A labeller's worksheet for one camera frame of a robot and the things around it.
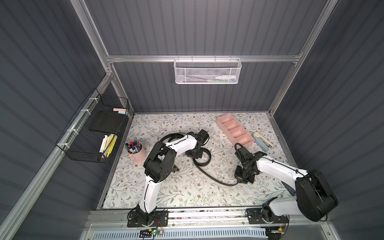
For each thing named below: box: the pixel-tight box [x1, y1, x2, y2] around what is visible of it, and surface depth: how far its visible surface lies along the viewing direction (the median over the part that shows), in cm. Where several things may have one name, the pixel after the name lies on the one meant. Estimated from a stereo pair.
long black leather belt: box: [192, 147, 239, 187], surface depth 91 cm
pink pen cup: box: [125, 140, 147, 163], surface depth 88 cm
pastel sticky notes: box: [113, 107, 127, 115], surface depth 86 cm
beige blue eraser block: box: [253, 132, 273, 152], surface depth 101 cm
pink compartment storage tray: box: [217, 113, 255, 149], surface depth 105 cm
